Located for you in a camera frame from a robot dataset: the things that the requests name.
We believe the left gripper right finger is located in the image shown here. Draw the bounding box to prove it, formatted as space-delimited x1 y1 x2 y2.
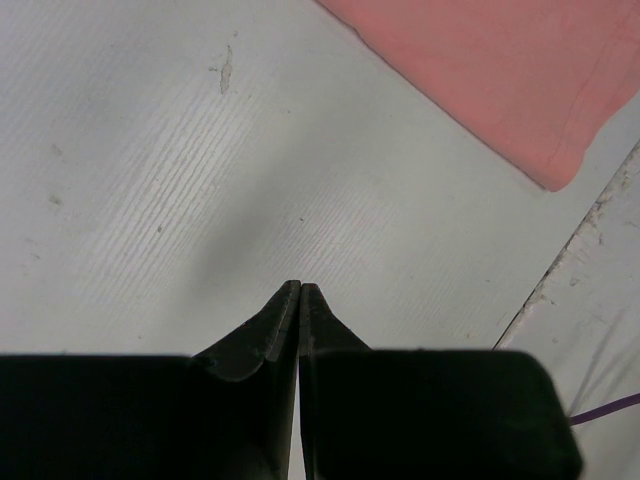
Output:
299 284 583 479

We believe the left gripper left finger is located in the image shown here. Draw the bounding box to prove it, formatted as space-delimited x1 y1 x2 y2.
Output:
1 281 301 479

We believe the pink t shirt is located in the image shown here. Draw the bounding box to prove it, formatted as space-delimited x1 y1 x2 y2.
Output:
326 1 639 192

